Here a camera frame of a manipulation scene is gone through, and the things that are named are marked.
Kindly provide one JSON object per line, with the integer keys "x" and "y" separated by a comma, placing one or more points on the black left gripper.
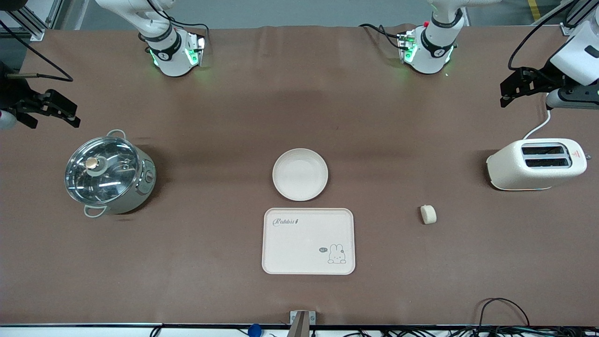
{"x": 545, "y": 76}

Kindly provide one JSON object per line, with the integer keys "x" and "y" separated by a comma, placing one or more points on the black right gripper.
{"x": 12, "y": 95}

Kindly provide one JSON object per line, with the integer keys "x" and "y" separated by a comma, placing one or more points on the small pale bun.
{"x": 428, "y": 214}

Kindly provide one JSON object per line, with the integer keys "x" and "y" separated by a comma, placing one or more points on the round cream plate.
{"x": 300, "y": 174}

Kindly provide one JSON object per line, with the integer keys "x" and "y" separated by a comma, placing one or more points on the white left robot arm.
{"x": 435, "y": 47}

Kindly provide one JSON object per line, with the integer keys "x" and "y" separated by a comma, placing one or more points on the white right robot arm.
{"x": 168, "y": 51}

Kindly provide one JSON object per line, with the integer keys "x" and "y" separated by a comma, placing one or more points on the cream rabbit print tray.
{"x": 304, "y": 234}

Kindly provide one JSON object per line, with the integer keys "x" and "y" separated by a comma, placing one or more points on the glass pot lid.
{"x": 103, "y": 171}

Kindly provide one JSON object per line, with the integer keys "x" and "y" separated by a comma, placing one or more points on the cream two-slot toaster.
{"x": 524, "y": 175}

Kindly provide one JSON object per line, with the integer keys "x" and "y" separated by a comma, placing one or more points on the steel electric cooking pot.
{"x": 140, "y": 187}

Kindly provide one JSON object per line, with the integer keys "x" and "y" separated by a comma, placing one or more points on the brown table cover sheet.
{"x": 421, "y": 281}

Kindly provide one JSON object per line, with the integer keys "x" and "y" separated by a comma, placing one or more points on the blue round knob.
{"x": 254, "y": 331}

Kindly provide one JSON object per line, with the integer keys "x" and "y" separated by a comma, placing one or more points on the aluminium frame profile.
{"x": 28, "y": 23}
{"x": 573, "y": 21}

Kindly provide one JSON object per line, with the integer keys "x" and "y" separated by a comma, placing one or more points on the metal bracket with post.
{"x": 302, "y": 323}

